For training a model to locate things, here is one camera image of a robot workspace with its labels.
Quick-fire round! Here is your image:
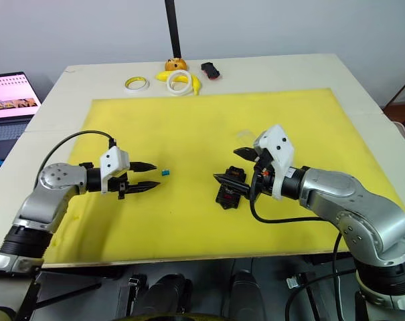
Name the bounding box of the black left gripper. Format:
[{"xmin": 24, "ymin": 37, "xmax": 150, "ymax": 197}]
[{"xmin": 108, "ymin": 161, "xmax": 162, "ymax": 201}]

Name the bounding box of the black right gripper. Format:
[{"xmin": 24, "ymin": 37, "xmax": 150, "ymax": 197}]
[{"xmin": 212, "ymin": 146, "xmax": 277, "ymax": 199}]

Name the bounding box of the black fuse box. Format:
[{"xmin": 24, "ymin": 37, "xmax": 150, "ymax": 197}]
[{"xmin": 215, "ymin": 165, "xmax": 249, "ymax": 211}]

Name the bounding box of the clear plastic cover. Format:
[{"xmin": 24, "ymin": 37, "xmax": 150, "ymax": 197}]
[{"xmin": 235, "ymin": 129, "xmax": 257, "ymax": 148}]

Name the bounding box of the black and red box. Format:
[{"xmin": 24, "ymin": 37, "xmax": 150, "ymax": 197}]
[{"xmin": 200, "ymin": 61, "xmax": 224, "ymax": 82}]

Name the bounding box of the yellow foam mat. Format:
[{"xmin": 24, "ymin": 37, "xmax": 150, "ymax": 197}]
[{"xmin": 41, "ymin": 88, "xmax": 405, "ymax": 268}]

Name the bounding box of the yellow white tape roll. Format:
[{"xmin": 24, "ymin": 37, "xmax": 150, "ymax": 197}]
[{"xmin": 124, "ymin": 76, "xmax": 152, "ymax": 95}]

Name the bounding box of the yellow banana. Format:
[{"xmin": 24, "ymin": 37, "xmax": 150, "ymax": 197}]
[{"xmin": 155, "ymin": 70, "xmax": 202, "ymax": 96}]

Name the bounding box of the round orange fruit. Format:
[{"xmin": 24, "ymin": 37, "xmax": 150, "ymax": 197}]
[{"xmin": 164, "ymin": 57, "xmax": 189, "ymax": 72}]

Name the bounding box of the dark rounded shape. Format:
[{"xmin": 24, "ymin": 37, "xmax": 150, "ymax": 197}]
[
  {"xmin": 229, "ymin": 268, "xmax": 266, "ymax": 321},
  {"xmin": 143, "ymin": 273, "xmax": 193, "ymax": 317}
]

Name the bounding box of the black upright pole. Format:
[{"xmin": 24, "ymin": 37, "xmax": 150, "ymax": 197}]
[{"xmin": 163, "ymin": 0, "xmax": 183, "ymax": 60}]

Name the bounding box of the open laptop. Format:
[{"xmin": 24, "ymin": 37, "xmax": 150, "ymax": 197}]
[{"xmin": 0, "ymin": 70, "xmax": 42, "ymax": 162}]

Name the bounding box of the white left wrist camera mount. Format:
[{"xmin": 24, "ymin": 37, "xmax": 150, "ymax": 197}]
[{"xmin": 99, "ymin": 146, "xmax": 131, "ymax": 195}]

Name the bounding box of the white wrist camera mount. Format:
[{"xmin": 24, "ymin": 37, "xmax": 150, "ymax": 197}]
[
  {"xmin": 253, "ymin": 124, "xmax": 295, "ymax": 202},
  {"xmin": 99, "ymin": 146, "xmax": 131, "ymax": 195}
]

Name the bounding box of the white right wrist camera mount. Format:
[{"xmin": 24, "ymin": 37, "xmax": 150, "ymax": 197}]
[{"xmin": 253, "ymin": 124, "xmax": 295, "ymax": 202}]

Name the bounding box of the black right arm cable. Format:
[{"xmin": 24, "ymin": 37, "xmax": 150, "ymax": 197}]
[{"xmin": 249, "ymin": 163, "xmax": 324, "ymax": 225}]

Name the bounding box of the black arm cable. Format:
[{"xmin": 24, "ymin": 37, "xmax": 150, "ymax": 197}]
[
  {"xmin": 249, "ymin": 163, "xmax": 324, "ymax": 225},
  {"xmin": 37, "ymin": 130, "xmax": 118, "ymax": 175}
]

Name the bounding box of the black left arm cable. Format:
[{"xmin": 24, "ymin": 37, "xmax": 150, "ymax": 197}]
[{"xmin": 37, "ymin": 130, "xmax": 118, "ymax": 175}]

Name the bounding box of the white tape ring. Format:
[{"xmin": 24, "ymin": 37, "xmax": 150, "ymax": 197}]
[{"xmin": 165, "ymin": 70, "xmax": 193, "ymax": 97}]

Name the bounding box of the black body cable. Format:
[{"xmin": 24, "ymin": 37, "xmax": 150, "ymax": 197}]
[{"xmin": 285, "ymin": 230, "xmax": 359, "ymax": 321}]

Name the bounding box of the black metal frame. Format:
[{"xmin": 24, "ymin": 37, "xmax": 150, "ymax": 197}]
[{"xmin": 16, "ymin": 266, "xmax": 125, "ymax": 321}]

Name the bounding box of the wooden chair frame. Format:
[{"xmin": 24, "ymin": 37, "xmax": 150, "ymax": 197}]
[{"xmin": 382, "ymin": 71, "xmax": 405, "ymax": 126}]

